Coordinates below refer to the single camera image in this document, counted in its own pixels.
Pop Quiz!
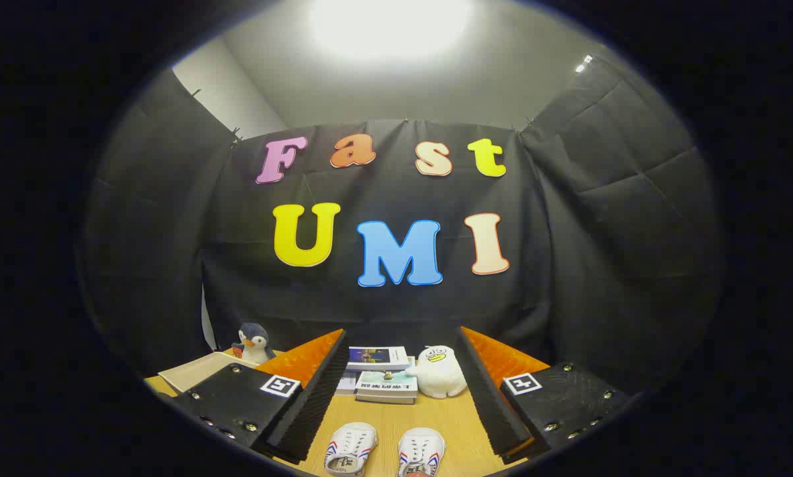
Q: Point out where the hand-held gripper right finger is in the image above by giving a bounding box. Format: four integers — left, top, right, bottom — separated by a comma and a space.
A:
456, 326, 632, 464

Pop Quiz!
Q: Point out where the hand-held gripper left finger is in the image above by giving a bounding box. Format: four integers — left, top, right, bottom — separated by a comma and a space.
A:
173, 329, 349, 464

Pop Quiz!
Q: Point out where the grey penguin plush toy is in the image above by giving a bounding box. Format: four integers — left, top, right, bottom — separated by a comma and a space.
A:
232, 323, 276, 365

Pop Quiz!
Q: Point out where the white duck plush toy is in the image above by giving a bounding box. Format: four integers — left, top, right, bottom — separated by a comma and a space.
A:
406, 345, 468, 399

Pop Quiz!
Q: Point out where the white book dark blue picture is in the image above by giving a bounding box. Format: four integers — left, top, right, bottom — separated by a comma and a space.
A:
346, 346, 411, 372

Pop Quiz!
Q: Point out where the white striped canvas shoe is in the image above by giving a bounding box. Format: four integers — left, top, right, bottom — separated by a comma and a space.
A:
397, 427, 447, 477
323, 422, 378, 477

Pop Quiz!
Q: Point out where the teal cover book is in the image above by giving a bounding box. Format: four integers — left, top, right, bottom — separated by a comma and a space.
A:
355, 368, 419, 398

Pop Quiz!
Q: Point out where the beige fabric storage box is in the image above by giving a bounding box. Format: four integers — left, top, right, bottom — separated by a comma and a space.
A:
158, 351, 259, 394

